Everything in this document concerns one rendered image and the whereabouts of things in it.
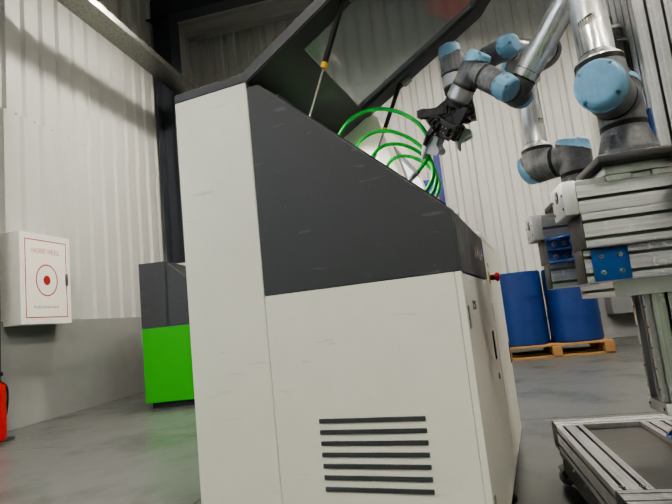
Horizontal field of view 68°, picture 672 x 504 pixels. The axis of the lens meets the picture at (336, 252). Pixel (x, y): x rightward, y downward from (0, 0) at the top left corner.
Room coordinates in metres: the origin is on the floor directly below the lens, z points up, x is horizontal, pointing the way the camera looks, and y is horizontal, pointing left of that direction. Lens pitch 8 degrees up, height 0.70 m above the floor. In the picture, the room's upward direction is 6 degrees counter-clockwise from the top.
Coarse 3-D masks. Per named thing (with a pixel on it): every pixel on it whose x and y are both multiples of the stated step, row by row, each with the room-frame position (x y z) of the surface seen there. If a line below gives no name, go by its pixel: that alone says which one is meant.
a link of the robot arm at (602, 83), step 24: (576, 0) 1.19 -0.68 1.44; (600, 0) 1.17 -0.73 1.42; (576, 24) 1.20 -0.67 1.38; (600, 24) 1.17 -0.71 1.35; (576, 48) 1.23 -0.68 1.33; (600, 48) 1.17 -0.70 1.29; (576, 72) 1.22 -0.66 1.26; (600, 72) 1.15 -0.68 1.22; (624, 72) 1.14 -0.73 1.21; (576, 96) 1.20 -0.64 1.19; (600, 96) 1.16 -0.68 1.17; (624, 96) 1.16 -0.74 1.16
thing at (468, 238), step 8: (456, 216) 1.33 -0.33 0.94; (464, 224) 1.47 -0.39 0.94; (464, 232) 1.45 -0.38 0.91; (472, 232) 1.66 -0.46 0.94; (464, 240) 1.42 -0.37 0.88; (472, 240) 1.62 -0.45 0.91; (480, 240) 1.88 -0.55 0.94; (464, 248) 1.40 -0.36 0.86; (472, 248) 1.59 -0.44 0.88; (480, 248) 1.84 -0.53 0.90; (464, 256) 1.38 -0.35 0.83; (472, 256) 1.56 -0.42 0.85; (464, 264) 1.35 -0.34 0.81; (472, 264) 1.53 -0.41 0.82; (480, 264) 1.76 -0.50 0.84; (464, 272) 1.37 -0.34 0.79; (472, 272) 1.50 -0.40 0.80; (480, 272) 1.72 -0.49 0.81
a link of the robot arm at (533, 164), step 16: (512, 64) 1.87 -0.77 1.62; (528, 112) 1.86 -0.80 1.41; (528, 128) 1.87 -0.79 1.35; (544, 128) 1.87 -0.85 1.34; (528, 144) 1.88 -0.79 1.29; (544, 144) 1.84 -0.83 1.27; (528, 160) 1.87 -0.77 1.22; (544, 160) 1.82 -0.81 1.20; (528, 176) 1.89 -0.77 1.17; (544, 176) 1.86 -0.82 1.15
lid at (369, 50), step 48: (336, 0) 1.38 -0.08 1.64; (384, 0) 1.52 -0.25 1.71; (432, 0) 1.66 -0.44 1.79; (480, 0) 1.80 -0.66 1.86; (288, 48) 1.44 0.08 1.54; (336, 48) 1.59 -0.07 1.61; (384, 48) 1.75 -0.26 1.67; (432, 48) 1.90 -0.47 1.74; (288, 96) 1.65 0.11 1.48; (336, 96) 1.81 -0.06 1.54; (384, 96) 2.01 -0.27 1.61
